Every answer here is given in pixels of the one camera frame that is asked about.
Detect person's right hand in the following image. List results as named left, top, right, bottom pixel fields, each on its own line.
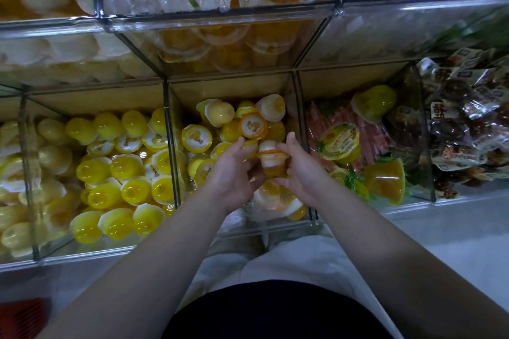
left=274, top=132, right=345, bottom=209

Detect person's left hand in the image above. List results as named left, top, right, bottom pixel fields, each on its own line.
left=203, top=138, right=265, bottom=212

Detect single orange-lid jelly cup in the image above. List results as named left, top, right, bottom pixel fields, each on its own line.
left=258, top=140, right=291, bottom=179

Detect pile of pastel jelly cups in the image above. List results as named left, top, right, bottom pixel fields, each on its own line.
left=181, top=92, right=310, bottom=225

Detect pile of yellow jelly cups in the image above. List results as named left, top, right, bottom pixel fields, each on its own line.
left=65, top=106, right=180, bottom=244

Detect pile of brown snack packets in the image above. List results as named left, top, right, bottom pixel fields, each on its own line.
left=417, top=47, right=509, bottom=199

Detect pile of pale yellow jelly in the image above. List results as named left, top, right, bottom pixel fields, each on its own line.
left=0, top=116, right=81, bottom=260

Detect pile of orange-lid jelly cups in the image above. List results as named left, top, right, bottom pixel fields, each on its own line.
left=0, top=0, right=152, bottom=85

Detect person's right forearm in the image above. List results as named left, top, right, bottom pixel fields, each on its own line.
left=314, top=180, right=509, bottom=339

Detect person's left forearm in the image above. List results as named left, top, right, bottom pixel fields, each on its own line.
left=36, top=188, right=248, bottom=339

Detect light grey shorts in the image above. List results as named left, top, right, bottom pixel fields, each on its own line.
left=179, top=233, right=402, bottom=339

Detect black shirt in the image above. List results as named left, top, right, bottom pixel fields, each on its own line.
left=163, top=279, right=394, bottom=339

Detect dark red object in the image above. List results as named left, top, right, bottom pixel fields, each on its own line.
left=0, top=297, right=49, bottom=339

